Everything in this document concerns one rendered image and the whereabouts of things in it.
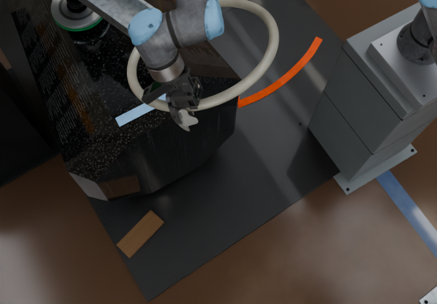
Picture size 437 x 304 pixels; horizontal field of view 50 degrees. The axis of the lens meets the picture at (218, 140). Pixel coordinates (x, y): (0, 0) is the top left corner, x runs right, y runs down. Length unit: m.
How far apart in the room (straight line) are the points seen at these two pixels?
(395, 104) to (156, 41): 1.13
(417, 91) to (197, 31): 1.06
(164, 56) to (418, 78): 1.12
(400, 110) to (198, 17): 1.09
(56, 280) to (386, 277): 1.66
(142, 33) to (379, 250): 1.89
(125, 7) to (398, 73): 1.05
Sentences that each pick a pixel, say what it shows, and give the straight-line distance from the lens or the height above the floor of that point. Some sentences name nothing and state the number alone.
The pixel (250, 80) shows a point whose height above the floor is 1.33.
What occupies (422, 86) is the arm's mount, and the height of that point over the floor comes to 0.91.
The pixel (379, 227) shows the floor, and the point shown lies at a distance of 2.66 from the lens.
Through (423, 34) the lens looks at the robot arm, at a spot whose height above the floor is 1.06.
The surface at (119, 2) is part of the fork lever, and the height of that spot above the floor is 1.12.
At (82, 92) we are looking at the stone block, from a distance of 1.94.
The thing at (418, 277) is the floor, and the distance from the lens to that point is 2.68.
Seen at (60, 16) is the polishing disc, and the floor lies 0.92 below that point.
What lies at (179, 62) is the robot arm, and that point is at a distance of 1.18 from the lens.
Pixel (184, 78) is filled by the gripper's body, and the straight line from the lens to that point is 1.21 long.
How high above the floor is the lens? 2.44
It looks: 66 degrees down
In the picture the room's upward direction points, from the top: 2 degrees clockwise
